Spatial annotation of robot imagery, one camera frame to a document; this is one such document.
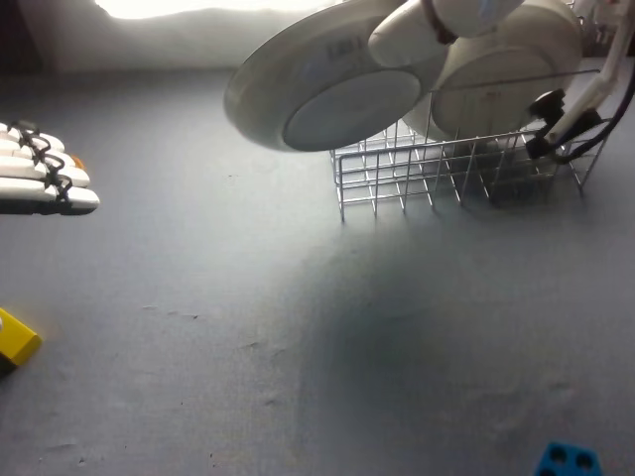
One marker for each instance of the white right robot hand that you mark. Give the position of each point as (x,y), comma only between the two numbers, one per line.
(407,39)

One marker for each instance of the white plate with dark rim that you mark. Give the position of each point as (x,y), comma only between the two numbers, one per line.
(496,89)
(317,99)

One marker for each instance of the grey table cloth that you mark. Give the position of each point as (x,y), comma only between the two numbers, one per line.
(198,297)

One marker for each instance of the orange swirl toy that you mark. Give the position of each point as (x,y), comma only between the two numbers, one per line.
(77,161)

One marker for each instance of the blue pentagon piece with holes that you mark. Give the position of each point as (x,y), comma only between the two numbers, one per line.
(543,468)

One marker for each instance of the yellow rectangular block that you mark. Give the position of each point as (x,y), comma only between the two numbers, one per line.
(20,342)

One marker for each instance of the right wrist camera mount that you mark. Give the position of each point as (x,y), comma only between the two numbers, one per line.
(595,94)

